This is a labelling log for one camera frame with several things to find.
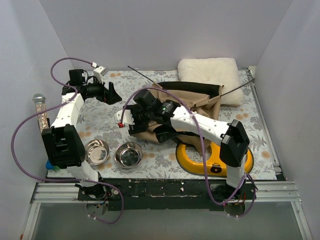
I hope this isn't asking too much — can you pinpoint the glitter toy microphone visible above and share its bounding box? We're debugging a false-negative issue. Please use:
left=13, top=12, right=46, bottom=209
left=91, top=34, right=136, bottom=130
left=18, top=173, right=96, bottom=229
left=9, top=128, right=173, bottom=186
left=32, top=93, right=51, bottom=133

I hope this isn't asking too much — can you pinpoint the left steel bowl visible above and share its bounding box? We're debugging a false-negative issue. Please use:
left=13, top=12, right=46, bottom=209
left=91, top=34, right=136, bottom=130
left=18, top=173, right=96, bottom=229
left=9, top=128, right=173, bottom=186
left=84, top=139, right=110, bottom=166

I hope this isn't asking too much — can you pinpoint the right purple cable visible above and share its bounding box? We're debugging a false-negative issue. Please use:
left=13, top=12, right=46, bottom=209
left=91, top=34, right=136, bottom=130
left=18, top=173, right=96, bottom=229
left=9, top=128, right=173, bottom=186
left=121, top=86, right=258, bottom=219

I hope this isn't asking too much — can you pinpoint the yellow double bowl holder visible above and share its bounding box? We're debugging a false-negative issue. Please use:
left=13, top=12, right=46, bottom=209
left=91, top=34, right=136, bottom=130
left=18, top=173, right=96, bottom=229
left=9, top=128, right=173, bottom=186
left=175, top=141, right=255, bottom=178

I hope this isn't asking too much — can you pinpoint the steel bowl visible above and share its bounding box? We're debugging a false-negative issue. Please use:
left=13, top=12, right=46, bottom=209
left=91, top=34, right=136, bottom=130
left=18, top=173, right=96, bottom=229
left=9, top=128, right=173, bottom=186
left=84, top=139, right=110, bottom=166
left=114, top=141, right=143, bottom=170

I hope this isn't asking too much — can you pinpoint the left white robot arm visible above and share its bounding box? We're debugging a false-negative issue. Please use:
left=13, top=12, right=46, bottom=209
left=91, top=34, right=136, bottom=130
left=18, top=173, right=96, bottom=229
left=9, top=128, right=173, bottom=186
left=41, top=66, right=122, bottom=200

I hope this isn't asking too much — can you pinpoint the aluminium frame rail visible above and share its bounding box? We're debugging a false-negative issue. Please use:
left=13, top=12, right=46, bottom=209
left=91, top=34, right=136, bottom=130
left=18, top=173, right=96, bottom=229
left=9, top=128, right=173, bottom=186
left=20, top=181, right=313, bottom=240

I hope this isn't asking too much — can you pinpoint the purple cable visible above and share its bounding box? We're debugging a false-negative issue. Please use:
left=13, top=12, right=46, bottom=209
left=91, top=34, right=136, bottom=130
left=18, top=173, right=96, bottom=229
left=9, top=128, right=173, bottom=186
left=11, top=57, right=125, bottom=225
left=121, top=86, right=258, bottom=219

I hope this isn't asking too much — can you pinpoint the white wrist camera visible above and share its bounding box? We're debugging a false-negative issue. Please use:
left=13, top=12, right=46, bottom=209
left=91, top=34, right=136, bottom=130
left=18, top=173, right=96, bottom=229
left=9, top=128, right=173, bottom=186
left=93, top=66, right=108, bottom=83
left=114, top=109, right=135, bottom=128

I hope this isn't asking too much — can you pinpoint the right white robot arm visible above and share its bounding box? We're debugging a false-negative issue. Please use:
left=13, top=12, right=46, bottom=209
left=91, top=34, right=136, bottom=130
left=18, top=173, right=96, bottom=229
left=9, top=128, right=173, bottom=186
left=120, top=87, right=250, bottom=199

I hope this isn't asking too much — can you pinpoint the cream fluffy pillow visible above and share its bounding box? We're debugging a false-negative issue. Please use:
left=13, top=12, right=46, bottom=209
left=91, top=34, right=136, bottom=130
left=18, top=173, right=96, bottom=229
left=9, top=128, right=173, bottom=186
left=177, top=57, right=245, bottom=106

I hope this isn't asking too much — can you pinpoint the right steel bowl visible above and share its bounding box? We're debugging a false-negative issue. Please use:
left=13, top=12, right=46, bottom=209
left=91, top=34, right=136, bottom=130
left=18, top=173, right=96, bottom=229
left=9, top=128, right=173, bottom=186
left=114, top=141, right=143, bottom=170

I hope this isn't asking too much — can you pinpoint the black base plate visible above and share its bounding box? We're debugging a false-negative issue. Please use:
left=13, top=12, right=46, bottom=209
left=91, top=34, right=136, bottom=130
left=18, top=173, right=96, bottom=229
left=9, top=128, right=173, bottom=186
left=73, top=178, right=263, bottom=212

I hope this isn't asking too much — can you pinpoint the blue green toy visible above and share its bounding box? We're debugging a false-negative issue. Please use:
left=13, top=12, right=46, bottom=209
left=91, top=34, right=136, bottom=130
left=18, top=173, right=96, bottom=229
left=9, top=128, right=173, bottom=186
left=45, top=160, right=60, bottom=171

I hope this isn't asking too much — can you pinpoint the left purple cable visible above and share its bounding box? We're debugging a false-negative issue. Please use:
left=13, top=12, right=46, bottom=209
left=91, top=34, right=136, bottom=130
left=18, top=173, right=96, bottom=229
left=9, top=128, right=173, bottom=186
left=11, top=57, right=125, bottom=225

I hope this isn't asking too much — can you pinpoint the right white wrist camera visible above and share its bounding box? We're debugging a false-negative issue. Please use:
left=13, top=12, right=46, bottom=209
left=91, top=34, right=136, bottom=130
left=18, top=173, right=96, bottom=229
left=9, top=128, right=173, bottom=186
left=114, top=109, right=135, bottom=128

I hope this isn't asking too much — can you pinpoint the beige fabric pet tent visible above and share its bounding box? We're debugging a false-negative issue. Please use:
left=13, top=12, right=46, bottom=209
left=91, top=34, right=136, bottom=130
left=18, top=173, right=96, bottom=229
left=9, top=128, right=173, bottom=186
left=133, top=81, right=221, bottom=148

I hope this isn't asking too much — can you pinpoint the black tent pole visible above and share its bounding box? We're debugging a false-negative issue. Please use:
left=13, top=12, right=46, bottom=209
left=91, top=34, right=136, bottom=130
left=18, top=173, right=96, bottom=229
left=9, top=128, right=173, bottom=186
left=127, top=65, right=164, bottom=89
left=220, top=78, right=255, bottom=97

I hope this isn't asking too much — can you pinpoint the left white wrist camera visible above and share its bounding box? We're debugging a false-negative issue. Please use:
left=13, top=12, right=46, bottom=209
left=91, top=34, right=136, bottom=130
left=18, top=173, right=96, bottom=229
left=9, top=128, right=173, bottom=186
left=93, top=66, right=108, bottom=83

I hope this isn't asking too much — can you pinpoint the floral table mat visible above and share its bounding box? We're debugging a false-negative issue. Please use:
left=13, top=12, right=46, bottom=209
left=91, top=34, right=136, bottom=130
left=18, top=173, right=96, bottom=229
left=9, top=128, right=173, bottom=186
left=76, top=71, right=277, bottom=181

